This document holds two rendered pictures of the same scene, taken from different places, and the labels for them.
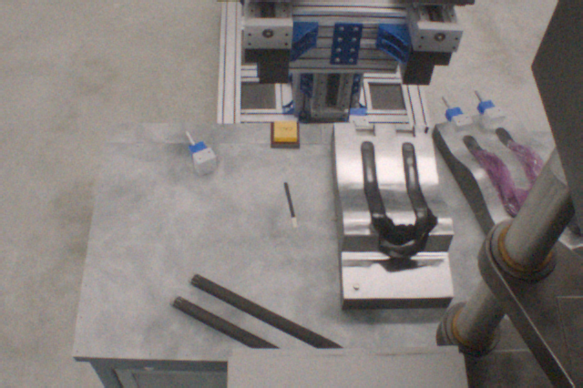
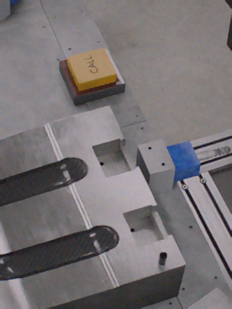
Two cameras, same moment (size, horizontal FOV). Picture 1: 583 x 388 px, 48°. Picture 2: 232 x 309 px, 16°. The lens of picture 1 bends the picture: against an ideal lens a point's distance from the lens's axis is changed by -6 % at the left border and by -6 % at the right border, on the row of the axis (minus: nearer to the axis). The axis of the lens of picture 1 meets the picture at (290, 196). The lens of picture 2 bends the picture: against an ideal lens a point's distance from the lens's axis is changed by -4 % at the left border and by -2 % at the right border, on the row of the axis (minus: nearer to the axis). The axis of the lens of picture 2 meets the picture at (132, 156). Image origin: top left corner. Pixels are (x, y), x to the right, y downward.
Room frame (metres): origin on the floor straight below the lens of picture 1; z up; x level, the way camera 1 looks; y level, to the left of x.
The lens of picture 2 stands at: (0.99, -0.80, 1.77)
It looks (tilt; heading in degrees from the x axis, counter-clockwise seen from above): 53 degrees down; 69
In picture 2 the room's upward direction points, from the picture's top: 5 degrees clockwise
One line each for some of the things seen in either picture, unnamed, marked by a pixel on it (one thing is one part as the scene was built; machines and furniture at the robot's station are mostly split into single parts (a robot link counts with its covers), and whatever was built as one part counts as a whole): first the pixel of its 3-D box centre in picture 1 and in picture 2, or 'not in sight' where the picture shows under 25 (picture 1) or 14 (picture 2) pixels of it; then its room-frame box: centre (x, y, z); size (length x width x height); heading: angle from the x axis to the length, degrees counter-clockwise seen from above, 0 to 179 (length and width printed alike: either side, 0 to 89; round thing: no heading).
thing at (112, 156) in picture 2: (364, 134); (114, 165); (1.20, -0.18, 0.87); 0.05 x 0.05 x 0.04; 5
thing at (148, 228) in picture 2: (404, 135); (146, 232); (1.21, -0.29, 0.87); 0.05 x 0.05 x 0.04; 5
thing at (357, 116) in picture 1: (357, 114); (187, 159); (1.31, -0.17, 0.83); 0.13 x 0.05 x 0.05; 2
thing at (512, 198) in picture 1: (518, 173); not in sight; (1.09, -0.59, 0.90); 0.26 x 0.18 x 0.08; 22
